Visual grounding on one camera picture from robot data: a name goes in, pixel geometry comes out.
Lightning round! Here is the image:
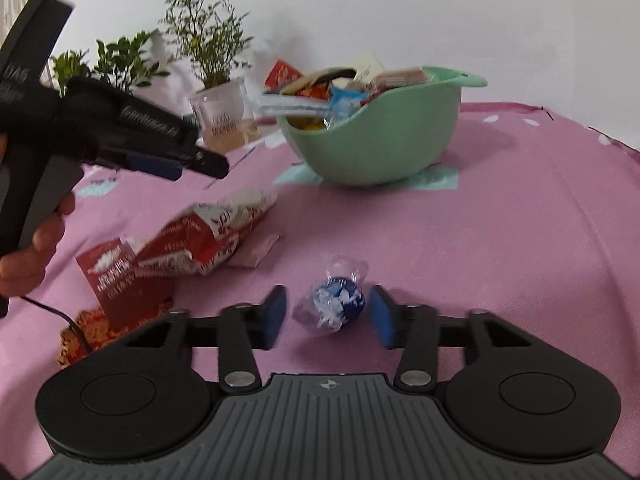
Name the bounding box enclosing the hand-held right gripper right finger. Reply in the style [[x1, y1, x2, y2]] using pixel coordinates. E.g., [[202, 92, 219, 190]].
[[369, 285, 536, 395]]

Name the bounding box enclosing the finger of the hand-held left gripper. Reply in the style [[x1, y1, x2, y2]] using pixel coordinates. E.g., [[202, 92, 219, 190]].
[[165, 142, 231, 181], [102, 152, 183, 182]]

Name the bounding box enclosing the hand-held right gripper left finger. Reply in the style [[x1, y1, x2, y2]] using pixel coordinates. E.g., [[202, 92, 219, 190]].
[[120, 285, 288, 395]]

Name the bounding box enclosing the blue candy ball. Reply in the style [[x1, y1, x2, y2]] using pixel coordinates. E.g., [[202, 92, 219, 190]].
[[292, 255, 370, 335]]

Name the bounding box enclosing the brown snack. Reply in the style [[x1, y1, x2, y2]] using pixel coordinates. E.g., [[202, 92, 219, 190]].
[[280, 67, 356, 96]]

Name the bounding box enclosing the light blue snack packet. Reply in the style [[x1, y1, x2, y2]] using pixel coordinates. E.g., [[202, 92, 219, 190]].
[[327, 87, 373, 128]]

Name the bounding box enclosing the mint green plastic bowl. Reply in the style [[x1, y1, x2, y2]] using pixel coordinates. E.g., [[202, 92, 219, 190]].
[[275, 66, 488, 187]]

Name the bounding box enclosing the beige printed snack packet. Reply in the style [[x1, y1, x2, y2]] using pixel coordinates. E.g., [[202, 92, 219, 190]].
[[350, 52, 386, 83]]

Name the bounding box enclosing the person's left hand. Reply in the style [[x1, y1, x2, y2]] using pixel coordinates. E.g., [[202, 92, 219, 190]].
[[0, 192, 77, 298]]

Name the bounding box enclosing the potted plant in white cup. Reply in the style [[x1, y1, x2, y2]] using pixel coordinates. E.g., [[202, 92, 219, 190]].
[[161, 0, 256, 153]]

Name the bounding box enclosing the pale pink flat packet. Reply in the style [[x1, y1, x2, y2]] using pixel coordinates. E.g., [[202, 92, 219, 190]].
[[227, 232, 281, 268]]

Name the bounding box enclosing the red and white snack bag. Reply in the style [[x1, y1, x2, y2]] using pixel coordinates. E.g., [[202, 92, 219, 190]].
[[135, 187, 278, 277]]

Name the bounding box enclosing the leafy plant in glass vase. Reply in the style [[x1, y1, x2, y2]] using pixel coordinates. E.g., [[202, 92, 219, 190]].
[[50, 30, 171, 98]]

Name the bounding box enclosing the red packet with white print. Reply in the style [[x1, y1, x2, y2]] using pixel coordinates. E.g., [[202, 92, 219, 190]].
[[76, 237, 176, 330]]

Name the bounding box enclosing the pink printed tablecloth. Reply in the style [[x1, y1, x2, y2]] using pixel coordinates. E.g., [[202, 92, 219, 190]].
[[0, 102, 640, 480]]

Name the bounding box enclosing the red and gold festive packet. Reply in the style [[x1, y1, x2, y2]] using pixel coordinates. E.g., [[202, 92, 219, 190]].
[[54, 305, 173, 368]]

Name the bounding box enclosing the black cable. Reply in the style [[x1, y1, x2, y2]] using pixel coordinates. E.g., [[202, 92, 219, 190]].
[[20, 296, 93, 356]]

